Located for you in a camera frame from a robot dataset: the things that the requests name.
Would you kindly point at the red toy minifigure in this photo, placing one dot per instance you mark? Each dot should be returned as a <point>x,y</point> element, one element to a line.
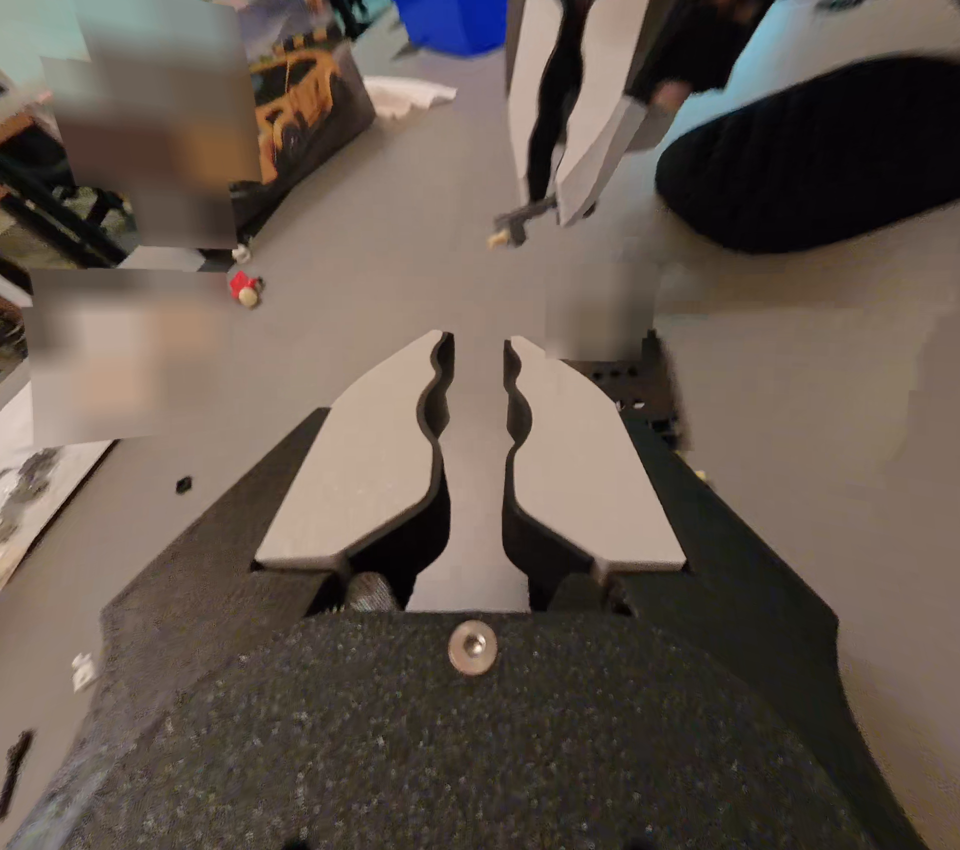
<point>244,283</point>

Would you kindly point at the grey desk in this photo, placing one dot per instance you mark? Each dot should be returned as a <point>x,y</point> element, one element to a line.
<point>375,265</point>

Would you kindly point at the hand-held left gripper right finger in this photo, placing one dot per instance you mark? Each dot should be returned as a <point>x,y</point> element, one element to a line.
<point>592,467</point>

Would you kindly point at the torn white paper bag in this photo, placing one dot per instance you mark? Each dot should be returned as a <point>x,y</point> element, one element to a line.
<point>405,93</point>

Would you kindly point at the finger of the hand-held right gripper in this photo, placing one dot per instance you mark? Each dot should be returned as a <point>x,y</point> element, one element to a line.
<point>521,84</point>
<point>607,77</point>

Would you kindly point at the dark grey toy axle brick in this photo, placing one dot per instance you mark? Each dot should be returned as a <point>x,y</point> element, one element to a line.
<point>525,213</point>

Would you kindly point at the white round toy piece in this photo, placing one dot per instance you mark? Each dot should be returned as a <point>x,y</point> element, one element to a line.
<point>241,254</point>

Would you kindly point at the scattered small toy bricks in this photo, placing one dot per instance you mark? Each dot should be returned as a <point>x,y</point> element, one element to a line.
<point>184,484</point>

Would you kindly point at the black diamond-textured object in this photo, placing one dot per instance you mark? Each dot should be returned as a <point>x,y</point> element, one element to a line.
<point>810,159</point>

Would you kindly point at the black toy set box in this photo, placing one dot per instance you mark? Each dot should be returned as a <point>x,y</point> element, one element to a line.
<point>315,99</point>

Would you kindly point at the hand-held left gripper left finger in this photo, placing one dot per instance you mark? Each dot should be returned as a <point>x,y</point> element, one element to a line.
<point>352,460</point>

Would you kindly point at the clear bag of black gears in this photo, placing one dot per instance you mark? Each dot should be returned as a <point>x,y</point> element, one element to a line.
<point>30,490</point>

